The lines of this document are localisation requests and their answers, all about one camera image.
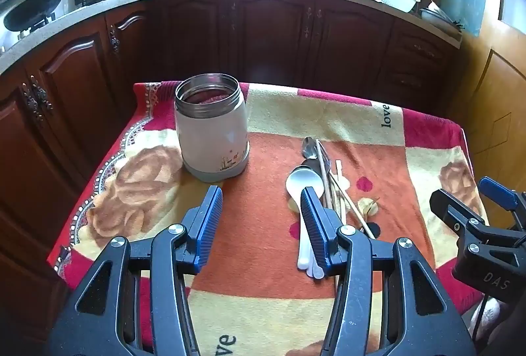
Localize enamel bowl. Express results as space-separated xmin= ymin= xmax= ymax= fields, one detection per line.
xmin=419 ymin=3 xmax=465 ymax=34

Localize dark wooden base cabinets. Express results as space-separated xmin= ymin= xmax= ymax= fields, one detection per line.
xmin=0 ymin=0 xmax=461 ymax=340

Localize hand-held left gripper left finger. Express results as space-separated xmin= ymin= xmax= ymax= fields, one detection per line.
xmin=47 ymin=185 xmax=225 ymax=356

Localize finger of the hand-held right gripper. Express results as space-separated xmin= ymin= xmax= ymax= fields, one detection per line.
xmin=429 ymin=188 xmax=496 ymax=256
xmin=478 ymin=176 xmax=526 ymax=232

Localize speckled kitchen countertop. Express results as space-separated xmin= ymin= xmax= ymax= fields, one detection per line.
xmin=0 ymin=0 xmax=463 ymax=73

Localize white steel-rimmed jar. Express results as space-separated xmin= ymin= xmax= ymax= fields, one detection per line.
xmin=174 ymin=73 xmax=251 ymax=181

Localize wooden door with glass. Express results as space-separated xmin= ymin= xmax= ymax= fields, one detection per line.
xmin=440 ymin=0 xmax=526 ymax=192

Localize gas stove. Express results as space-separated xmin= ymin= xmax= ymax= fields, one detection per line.
xmin=0 ymin=13 xmax=58 ymax=48

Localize printed floral blanket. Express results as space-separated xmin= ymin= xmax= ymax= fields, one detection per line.
xmin=46 ymin=82 xmax=490 ymax=356

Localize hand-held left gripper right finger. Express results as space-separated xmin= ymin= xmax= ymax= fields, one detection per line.
xmin=300 ymin=185 xmax=477 ymax=356

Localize white plastic spoon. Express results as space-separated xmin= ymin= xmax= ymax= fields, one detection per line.
xmin=288 ymin=196 xmax=313 ymax=271
xmin=285 ymin=168 xmax=326 ymax=279

